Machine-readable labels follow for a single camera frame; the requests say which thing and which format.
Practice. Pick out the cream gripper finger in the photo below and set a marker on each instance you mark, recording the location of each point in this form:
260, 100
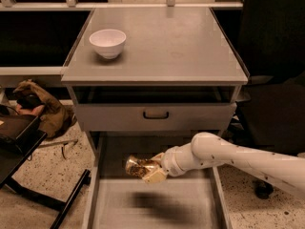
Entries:
155, 176
158, 157

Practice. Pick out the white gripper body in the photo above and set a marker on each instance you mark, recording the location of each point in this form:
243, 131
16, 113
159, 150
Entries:
169, 163

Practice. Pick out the crushed orange can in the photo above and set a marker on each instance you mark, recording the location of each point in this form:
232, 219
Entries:
140, 167

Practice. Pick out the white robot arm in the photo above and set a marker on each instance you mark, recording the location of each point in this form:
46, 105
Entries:
206, 150

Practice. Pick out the open grey middle drawer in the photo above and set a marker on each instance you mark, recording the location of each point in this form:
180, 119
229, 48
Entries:
119, 201

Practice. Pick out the grey drawer cabinet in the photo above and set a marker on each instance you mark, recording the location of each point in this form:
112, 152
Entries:
175, 55

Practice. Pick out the grey top drawer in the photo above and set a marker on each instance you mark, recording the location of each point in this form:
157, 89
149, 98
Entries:
129, 117

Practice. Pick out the black office chair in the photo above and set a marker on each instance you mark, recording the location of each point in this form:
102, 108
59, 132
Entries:
269, 37

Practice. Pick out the brown crumpled jacket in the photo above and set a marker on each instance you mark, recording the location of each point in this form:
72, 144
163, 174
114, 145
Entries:
55, 119

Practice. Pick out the white ceramic bowl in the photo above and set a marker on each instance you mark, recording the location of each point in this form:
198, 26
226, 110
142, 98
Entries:
108, 43

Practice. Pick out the dark box on table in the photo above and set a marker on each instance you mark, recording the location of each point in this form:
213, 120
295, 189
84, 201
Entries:
15, 131

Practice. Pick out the black drawer handle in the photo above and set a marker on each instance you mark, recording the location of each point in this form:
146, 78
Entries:
151, 116

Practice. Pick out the grey desk frame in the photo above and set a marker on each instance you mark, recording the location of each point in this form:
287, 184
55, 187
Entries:
47, 7

